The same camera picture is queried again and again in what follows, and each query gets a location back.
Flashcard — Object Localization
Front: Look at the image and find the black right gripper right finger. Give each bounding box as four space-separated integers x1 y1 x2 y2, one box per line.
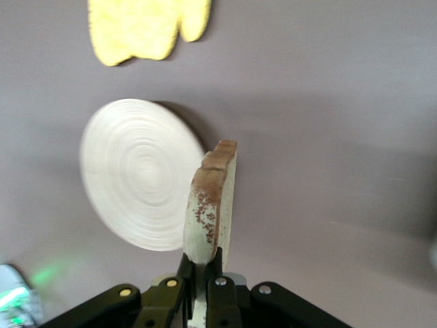
206 247 346 328

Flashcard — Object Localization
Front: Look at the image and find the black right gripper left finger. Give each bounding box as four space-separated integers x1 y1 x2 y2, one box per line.
40 252 197 328

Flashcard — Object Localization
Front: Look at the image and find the toast slice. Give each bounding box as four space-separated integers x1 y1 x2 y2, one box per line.
183 139 238 328

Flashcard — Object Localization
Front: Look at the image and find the round wooden plate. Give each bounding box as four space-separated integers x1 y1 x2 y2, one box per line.
79 98 208 252

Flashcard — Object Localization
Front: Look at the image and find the brown table cover sheet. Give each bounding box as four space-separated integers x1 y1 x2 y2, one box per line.
0 0 437 328

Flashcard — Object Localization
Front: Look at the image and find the yellow quilted oven mitt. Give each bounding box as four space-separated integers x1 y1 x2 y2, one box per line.
131 0 213 62
87 0 137 67

